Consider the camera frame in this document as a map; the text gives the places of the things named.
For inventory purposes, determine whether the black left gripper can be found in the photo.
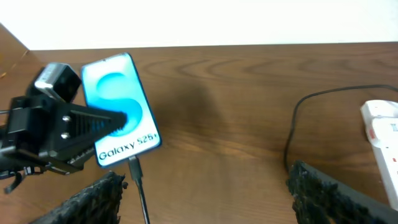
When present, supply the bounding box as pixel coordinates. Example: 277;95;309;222
1;95;127;194

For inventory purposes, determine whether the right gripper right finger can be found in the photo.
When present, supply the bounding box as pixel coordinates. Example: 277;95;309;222
286;161;397;224

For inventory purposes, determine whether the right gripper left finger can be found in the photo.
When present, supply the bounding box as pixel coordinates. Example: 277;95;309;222
32;171;128;224

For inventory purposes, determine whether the black USB charging cable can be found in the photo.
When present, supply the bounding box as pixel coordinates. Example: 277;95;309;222
127;83;398;224

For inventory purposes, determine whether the blue Galaxy smartphone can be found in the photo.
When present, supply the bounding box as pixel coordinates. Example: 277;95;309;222
81;52;162;167

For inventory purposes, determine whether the white USB charger plug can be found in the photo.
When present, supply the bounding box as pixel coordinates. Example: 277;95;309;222
366;118;397;148

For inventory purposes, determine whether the white power strip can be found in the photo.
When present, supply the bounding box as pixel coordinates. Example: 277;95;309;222
361;100;397;210

